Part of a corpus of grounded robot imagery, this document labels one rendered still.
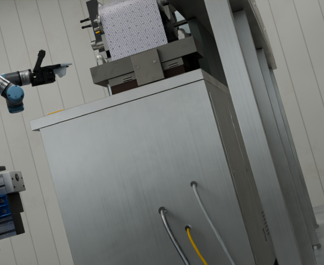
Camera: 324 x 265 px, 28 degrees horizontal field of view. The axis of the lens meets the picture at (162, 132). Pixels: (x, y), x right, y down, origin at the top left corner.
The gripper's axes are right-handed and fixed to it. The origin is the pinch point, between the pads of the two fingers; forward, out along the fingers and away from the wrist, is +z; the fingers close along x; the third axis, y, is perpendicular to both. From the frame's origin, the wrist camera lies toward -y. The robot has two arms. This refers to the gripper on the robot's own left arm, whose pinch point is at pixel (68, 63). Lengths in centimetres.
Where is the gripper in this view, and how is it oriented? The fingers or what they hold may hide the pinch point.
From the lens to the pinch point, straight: 326.8
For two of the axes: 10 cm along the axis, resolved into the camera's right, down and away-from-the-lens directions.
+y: 2.2, 9.7, 0.5
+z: 9.3, -2.3, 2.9
